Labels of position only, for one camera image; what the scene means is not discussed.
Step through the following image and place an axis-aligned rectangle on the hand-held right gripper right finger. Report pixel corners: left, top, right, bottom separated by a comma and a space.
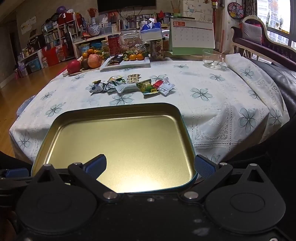
183, 155, 266, 202

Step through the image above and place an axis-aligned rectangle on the blue round stool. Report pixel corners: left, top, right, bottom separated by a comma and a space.
16, 95, 37, 116

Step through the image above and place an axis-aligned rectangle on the red white snack packet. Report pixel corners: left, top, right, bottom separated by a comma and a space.
153, 77, 176, 96

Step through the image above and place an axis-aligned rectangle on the black leather seat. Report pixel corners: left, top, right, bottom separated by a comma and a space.
251, 58, 296, 116

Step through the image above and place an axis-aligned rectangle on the blue storage box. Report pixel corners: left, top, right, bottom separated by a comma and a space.
26, 57, 42, 70

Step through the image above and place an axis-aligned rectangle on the green yellow snack packet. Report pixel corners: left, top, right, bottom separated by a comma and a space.
136, 79, 160, 95

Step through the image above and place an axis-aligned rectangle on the grey cushion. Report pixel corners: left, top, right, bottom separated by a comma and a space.
242, 22, 263, 44

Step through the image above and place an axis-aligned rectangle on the red gift box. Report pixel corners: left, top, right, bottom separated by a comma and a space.
43, 44, 69, 67

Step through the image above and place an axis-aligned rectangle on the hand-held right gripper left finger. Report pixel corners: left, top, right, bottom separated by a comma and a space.
31, 154, 121, 202

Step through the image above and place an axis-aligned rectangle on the patterned curtain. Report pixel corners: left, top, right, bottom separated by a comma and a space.
245, 0, 259, 17

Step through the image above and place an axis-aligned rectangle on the cyan plastic bucket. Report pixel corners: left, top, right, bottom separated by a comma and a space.
79, 43, 91, 56

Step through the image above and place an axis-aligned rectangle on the desk calendar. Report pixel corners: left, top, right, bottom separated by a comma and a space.
168, 19, 215, 55

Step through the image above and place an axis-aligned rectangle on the grey silver snack packet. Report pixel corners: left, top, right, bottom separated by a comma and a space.
116, 82, 139, 93

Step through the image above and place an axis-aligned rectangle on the dark patterned snack box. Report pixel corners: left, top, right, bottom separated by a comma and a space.
150, 39, 166, 59

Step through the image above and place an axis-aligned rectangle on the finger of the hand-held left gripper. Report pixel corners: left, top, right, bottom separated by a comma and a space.
0, 168, 29, 179

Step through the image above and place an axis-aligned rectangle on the window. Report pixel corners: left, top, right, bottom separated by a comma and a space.
257, 0, 296, 45

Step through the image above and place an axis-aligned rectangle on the pink apple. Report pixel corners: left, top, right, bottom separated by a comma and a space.
87, 54, 102, 68

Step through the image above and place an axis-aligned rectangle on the white rectangular plate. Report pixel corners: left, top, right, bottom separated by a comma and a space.
100, 56, 151, 70

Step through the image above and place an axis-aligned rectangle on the pile of tangerines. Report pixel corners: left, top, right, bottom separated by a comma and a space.
82, 47, 109, 59

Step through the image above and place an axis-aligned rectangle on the wooden fruit board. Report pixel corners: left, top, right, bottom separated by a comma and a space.
62, 59, 105, 76

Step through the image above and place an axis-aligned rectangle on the person's black clothing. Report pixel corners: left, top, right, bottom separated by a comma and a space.
0, 115, 296, 186

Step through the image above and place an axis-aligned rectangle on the green white snack packet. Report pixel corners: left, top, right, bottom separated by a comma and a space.
103, 80, 126, 93

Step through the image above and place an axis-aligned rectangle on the blue white porcelain vase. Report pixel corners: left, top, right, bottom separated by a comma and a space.
88, 17, 101, 36

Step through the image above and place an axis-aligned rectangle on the clear glass mug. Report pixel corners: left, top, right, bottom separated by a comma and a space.
139, 40, 151, 55

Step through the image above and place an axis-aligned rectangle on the large glass jar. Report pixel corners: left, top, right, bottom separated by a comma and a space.
121, 32, 141, 52

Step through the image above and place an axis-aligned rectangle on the navy white snack packet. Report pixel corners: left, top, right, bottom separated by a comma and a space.
89, 83, 104, 93

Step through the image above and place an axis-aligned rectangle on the television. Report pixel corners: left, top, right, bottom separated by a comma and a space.
97, 0, 157, 13

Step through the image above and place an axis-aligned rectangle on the cartoon wall poster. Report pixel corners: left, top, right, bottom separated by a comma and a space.
183, 0, 213, 19

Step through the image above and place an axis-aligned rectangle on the gold tin tray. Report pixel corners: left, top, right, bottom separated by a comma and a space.
31, 103, 198, 194

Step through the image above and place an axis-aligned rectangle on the blue white tissue box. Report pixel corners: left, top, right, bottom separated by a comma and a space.
139, 17, 162, 41

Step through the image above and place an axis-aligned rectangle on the red can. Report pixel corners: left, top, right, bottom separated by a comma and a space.
107, 34, 122, 57

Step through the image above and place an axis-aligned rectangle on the red apple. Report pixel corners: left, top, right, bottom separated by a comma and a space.
67, 60, 82, 73

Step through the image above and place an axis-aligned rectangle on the round colourful wall decoration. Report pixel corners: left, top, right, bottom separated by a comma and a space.
227, 2, 244, 19

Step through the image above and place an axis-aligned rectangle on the cream framed chaise sofa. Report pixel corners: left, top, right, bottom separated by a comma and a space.
231, 15, 296, 64

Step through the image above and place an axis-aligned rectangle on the glass bowl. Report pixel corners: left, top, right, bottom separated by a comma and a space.
203, 49, 225, 68

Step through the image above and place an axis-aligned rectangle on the bookshelf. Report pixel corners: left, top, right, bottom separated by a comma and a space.
42, 13, 79, 58

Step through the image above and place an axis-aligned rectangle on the black chocolate packet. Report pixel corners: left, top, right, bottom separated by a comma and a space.
109, 55, 124, 65

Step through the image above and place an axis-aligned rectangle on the floral white tablecloth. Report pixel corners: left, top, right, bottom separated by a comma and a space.
9, 54, 289, 163

